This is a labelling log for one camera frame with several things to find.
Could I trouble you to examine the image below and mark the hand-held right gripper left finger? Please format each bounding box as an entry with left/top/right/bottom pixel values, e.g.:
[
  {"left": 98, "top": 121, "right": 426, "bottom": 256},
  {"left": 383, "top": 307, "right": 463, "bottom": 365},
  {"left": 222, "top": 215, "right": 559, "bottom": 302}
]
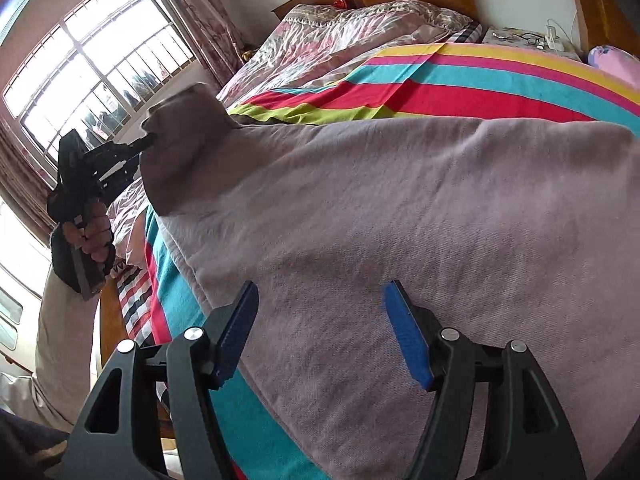
[{"left": 62, "top": 280, "right": 261, "bottom": 480}]

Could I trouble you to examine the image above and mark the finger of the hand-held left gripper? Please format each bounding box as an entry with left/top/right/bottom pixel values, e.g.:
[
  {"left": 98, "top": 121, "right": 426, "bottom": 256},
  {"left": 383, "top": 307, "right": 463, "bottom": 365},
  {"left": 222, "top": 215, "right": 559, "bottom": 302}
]
[
  {"left": 97, "top": 156, "right": 142, "bottom": 197},
  {"left": 89, "top": 134, "right": 156, "bottom": 169}
]

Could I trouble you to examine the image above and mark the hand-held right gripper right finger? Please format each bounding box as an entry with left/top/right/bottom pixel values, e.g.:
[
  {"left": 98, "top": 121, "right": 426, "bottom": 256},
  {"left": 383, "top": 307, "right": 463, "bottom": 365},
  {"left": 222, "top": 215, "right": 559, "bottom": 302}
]
[{"left": 382, "top": 280, "right": 588, "bottom": 480}]

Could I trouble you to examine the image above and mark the grey-mauve blanket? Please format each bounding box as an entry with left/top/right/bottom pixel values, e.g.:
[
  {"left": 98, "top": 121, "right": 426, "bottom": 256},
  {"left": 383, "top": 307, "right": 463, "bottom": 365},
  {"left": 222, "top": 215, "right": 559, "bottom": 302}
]
[{"left": 140, "top": 84, "right": 640, "bottom": 480}]

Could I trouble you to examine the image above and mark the person's left forearm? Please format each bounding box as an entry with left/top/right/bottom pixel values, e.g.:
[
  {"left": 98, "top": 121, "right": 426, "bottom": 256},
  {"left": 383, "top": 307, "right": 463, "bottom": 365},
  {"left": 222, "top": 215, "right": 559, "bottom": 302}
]
[{"left": 0, "top": 222, "right": 118, "bottom": 433}]

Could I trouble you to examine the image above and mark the person's left hand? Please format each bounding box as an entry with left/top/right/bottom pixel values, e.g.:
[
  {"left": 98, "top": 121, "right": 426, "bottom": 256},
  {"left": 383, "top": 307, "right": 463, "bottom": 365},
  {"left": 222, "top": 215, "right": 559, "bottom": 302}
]
[{"left": 62, "top": 202, "right": 115, "bottom": 267}]

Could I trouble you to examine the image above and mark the floral pink curtain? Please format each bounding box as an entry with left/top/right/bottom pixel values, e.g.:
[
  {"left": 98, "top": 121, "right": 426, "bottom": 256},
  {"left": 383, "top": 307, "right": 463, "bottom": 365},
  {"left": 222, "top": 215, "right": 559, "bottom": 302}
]
[
  {"left": 0, "top": 115, "right": 62, "bottom": 241},
  {"left": 135, "top": 0, "right": 251, "bottom": 92}
]

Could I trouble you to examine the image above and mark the barred window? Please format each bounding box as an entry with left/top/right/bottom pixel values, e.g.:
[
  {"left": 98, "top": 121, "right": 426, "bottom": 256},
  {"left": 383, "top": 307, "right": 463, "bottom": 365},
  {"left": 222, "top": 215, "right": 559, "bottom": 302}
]
[{"left": 2, "top": 0, "right": 201, "bottom": 167}]

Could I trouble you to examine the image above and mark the floral pink quilt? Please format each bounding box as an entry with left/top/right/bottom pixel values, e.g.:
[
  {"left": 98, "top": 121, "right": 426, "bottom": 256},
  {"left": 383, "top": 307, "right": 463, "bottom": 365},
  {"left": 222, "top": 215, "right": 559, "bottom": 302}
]
[{"left": 107, "top": 0, "right": 476, "bottom": 267}]

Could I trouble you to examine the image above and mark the person's dark clothing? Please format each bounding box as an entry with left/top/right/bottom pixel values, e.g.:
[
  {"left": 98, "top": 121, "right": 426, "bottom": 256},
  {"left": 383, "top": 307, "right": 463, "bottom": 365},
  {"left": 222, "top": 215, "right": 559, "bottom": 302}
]
[{"left": 0, "top": 407, "right": 72, "bottom": 480}]

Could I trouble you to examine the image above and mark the striped colourful bedsheet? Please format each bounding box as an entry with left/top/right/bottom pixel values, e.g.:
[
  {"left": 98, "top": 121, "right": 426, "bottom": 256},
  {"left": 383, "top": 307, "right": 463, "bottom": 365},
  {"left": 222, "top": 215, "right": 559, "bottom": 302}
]
[{"left": 120, "top": 42, "right": 640, "bottom": 480}]

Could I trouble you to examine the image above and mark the cloth-covered nightstand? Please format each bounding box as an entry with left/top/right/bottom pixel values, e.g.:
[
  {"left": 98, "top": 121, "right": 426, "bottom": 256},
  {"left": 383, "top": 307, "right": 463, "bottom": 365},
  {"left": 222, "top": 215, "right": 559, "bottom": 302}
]
[{"left": 482, "top": 25, "right": 585, "bottom": 62}]

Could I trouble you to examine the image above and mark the white charger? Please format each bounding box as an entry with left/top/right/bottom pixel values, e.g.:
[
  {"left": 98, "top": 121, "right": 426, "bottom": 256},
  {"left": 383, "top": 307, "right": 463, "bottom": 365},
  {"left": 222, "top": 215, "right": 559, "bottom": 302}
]
[{"left": 542, "top": 20, "right": 576, "bottom": 54}]

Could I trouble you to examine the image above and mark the pink pillow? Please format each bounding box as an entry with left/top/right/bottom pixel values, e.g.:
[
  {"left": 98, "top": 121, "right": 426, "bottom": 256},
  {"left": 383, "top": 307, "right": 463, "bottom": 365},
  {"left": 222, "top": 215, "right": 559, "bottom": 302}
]
[{"left": 587, "top": 45, "right": 640, "bottom": 92}]

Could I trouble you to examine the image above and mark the wooden bed frame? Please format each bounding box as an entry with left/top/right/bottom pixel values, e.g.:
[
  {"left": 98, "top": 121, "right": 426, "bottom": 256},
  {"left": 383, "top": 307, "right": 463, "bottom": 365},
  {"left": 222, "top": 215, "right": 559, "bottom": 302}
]
[{"left": 97, "top": 282, "right": 132, "bottom": 367}]

